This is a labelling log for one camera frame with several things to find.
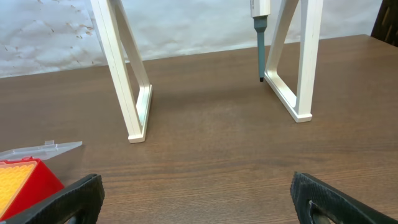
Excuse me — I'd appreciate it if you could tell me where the white and blue stand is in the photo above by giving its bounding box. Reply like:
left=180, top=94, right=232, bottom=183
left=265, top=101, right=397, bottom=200
left=90, top=0, right=324, bottom=144

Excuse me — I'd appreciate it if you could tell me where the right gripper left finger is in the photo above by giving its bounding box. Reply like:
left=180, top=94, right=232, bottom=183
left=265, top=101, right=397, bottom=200
left=0, top=173, right=106, bottom=224

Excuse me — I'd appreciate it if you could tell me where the white pipette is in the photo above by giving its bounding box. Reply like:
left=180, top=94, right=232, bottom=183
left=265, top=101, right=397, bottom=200
left=250, top=0, right=271, bottom=83

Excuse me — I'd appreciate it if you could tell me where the red and yellow tip box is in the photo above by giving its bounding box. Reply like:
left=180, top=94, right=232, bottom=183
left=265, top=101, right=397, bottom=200
left=0, top=139, right=83, bottom=222

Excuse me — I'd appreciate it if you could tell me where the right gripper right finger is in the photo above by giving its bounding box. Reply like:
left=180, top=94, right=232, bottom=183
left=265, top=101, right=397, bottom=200
left=290, top=171, right=398, bottom=224

